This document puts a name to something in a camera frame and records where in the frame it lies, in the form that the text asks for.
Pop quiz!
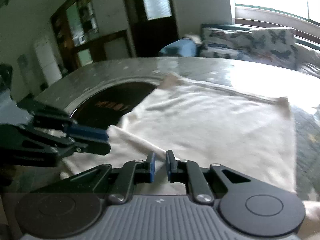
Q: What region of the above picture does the cream knit garment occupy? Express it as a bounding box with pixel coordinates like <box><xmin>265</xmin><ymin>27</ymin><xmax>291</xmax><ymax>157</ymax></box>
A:
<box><xmin>59</xmin><ymin>73</ymin><xmax>320</xmax><ymax>240</ymax></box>

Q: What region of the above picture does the white refrigerator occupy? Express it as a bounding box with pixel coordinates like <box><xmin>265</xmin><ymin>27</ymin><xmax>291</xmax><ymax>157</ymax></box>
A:
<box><xmin>34</xmin><ymin>35</ymin><xmax>62</xmax><ymax>86</ymax></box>

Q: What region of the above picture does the blue corner sofa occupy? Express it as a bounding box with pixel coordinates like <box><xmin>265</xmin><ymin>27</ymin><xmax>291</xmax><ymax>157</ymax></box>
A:
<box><xmin>158</xmin><ymin>23</ymin><xmax>320</xmax><ymax>58</ymax></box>

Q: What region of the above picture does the dark wooden door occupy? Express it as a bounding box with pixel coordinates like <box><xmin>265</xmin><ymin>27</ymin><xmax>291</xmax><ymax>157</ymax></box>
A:
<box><xmin>124</xmin><ymin>0</ymin><xmax>178</xmax><ymax>57</ymax></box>

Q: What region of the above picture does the long butterfly print pillow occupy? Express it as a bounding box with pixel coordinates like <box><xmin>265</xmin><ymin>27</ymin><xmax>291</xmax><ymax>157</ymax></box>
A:
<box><xmin>199</xmin><ymin>28</ymin><xmax>297</xmax><ymax>70</ymax></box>

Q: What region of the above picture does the plain beige pillow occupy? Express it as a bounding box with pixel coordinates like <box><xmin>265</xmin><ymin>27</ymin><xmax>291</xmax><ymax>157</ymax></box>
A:
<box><xmin>296</xmin><ymin>43</ymin><xmax>319</xmax><ymax>77</ymax></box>

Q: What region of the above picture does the green framed window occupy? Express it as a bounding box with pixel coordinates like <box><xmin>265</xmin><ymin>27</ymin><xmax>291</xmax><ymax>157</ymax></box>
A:
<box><xmin>234</xmin><ymin>0</ymin><xmax>319</xmax><ymax>35</ymax></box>

